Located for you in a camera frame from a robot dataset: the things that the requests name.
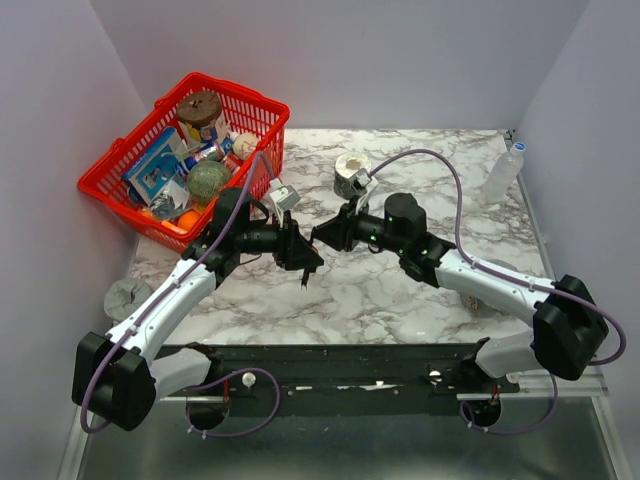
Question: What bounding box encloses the clear plastic water bottle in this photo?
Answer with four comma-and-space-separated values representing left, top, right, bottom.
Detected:
480, 142, 526, 204

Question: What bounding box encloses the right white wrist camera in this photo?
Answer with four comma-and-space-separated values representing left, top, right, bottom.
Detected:
349, 169, 378, 212

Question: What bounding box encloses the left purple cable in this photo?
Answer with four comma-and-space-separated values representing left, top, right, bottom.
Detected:
79, 151, 281, 441

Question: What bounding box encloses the black-headed key bunch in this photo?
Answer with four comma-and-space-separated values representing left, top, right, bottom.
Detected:
300, 269, 312, 290

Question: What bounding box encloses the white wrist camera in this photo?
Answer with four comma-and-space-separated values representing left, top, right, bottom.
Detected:
268, 178, 300, 227
349, 169, 378, 212

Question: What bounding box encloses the red plastic basket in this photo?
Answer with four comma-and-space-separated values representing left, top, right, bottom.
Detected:
76, 72, 291, 251

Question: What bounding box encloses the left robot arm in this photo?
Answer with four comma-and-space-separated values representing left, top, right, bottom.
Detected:
72, 183, 324, 433

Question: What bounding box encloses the cream ball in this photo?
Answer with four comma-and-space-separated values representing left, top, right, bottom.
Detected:
231, 132, 260, 161

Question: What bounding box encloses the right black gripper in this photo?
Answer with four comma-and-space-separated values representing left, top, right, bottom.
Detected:
310, 195, 406, 255

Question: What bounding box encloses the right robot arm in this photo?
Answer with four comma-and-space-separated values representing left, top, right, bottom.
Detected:
312, 193, 608, 392

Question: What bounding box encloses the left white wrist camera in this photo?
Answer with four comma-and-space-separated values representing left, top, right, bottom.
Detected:
268, 178, 300, 227

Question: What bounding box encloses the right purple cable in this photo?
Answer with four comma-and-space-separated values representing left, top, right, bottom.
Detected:
369, 148, 629, 436

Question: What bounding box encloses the black wrapped tissue roll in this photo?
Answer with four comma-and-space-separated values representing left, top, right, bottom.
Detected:
333, 152, 371, 200

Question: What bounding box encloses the brown round lid container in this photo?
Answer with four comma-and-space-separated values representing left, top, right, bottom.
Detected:
176, 90, 222, 128

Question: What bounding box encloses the aluminium frame rail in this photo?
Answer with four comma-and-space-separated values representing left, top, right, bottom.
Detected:
448, 367, 609, 401

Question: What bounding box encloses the blue white box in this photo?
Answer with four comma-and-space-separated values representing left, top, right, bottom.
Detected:
121, 127, 183, 206

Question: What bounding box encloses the green netted melon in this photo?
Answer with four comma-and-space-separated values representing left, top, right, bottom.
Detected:
187, 160, 232, 207

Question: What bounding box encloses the orange fruit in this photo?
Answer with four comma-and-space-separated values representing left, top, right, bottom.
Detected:
176, 209, 201, 232

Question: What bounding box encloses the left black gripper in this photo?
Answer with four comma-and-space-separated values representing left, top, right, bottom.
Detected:
236, 209, 325, 272

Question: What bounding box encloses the purple cable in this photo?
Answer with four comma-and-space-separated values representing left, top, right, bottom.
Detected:
79, 151, 281, 441
369, 148, 629, 436

